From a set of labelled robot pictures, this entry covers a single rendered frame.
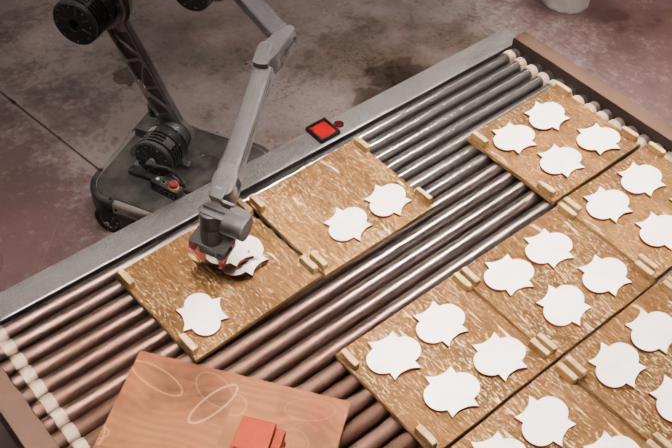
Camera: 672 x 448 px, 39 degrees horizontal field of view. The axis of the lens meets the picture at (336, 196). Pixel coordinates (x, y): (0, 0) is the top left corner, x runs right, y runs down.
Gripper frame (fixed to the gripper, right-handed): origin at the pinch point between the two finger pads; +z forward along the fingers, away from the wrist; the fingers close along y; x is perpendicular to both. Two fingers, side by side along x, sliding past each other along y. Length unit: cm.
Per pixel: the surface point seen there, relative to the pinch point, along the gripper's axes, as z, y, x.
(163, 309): 7.8, 6.7, 14.0
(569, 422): 5, -95, 0
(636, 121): 8, -85, -116
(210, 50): 105, 114, -186
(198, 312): 6.7, -2.0, 11.4
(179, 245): 8.1, 14.3, -6.1
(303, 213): 8.0, -10.0, -32.0
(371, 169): 8, -20, -57
